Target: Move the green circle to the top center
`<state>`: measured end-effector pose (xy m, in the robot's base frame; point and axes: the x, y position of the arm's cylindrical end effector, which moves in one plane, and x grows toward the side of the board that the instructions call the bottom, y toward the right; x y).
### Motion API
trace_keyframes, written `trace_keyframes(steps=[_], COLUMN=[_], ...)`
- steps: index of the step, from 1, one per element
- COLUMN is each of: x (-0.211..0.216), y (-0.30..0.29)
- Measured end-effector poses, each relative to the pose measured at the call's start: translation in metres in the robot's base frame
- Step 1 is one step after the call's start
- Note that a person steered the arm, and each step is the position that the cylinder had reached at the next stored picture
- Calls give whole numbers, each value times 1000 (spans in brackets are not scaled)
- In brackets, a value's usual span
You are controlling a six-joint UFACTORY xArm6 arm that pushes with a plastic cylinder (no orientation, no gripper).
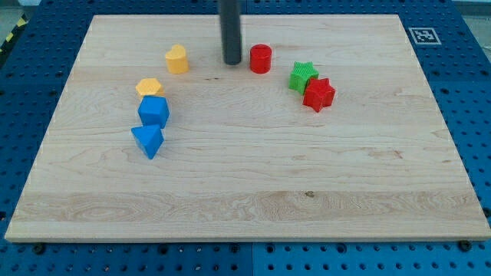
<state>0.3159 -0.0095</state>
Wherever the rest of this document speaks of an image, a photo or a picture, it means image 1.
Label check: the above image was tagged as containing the light wooden board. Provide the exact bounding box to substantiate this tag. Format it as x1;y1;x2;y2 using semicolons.
5;15;490;243

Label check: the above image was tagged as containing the red cylinder block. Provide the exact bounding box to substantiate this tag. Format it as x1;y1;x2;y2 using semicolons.
249;44;272;74

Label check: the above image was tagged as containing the red star block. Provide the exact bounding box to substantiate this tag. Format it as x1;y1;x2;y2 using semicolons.
302;78;336;113

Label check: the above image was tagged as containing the green star block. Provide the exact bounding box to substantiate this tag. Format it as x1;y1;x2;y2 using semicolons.
288;61;319;95

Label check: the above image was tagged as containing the blue triangle block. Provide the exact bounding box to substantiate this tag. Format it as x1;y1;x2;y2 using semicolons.
131;125;164;159

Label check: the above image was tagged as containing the blue pentagon block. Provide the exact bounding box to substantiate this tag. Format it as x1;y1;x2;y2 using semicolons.
138;96;170;129

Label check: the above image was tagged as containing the yellow heart block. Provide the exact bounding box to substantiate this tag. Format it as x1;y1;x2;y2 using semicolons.
165;44;189;74

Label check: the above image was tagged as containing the yellow hexagon block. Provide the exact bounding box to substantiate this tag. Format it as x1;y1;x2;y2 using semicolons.
135;78;165;99

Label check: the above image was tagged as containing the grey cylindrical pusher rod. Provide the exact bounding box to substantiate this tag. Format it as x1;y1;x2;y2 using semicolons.
217;0;242;65

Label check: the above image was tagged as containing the white fiducial marker tag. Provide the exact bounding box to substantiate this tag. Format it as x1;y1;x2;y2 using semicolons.
409;27;441;45

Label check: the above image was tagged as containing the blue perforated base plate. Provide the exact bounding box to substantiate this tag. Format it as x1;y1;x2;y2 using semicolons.
1;0;490;275

